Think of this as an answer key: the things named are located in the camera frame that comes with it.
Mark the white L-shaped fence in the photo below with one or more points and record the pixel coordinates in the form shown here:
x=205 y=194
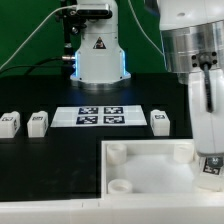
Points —
x=199 y=208

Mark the white square tabletop tray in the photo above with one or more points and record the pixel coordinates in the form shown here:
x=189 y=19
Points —
x=147 y=167

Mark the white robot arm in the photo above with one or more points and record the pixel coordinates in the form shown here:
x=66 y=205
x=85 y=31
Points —
x=192 y=34

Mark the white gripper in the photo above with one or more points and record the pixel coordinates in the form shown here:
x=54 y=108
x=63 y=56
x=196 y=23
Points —
x=207 y=116

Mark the white marker sheet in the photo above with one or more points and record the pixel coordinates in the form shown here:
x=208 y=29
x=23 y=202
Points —
x=91 y=116

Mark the black camera stand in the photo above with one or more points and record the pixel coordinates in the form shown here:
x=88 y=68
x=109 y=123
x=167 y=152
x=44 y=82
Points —
x=72 y=25

